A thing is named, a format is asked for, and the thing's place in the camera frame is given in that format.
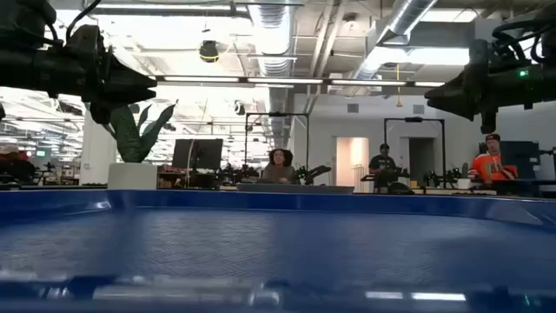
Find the black computer monitor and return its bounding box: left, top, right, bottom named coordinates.
left=171, top=138, right=224, bottom=171

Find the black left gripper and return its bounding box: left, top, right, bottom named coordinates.
left=56, top=24, right=157, bottom=125

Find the blue textured plastic tray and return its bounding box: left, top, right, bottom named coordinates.
left=0, top=189, right=556, bottom=313

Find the long ceiling light bar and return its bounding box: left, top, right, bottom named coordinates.
left=155, top=75, right=447, bottom=89

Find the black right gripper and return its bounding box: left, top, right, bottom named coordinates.
left=425, top=39, right=522, bottom=134

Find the person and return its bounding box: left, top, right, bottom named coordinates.
left=0, top=144, right=36, bottom=184
left=368, top=143, right=399, bottom=193
left=260, top=148, right=299, bottom=185
left=467, top=133, right=520, bottom=184

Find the green leafy plant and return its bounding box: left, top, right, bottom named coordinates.
left=103, top=100, right=177, bottom=164

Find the white square planter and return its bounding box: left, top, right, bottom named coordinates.
left=107, top=162, right=159, bottom=191

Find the black metal rig frame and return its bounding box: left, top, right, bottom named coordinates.
left=244, top=111, right=311, bottom=177
left=383, top=116, right=447, bottom=189

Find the silver ribbed ceiling duct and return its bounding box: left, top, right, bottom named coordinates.
left=347, top=0, right=440, bottom=90
left=246, top=0, right=297, bottom=150

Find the dark blue monitor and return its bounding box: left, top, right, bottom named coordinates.
left=499, top=140, right=542, bottom=182

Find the black ceiling device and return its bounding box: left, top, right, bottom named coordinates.
left=198, top=39, right=220, bottom=63

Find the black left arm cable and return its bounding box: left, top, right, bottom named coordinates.
left=64, top=0, right=103, bottom=43

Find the yellow hanging pendant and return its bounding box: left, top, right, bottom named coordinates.
left=394, top=63, right=404, bottom=109

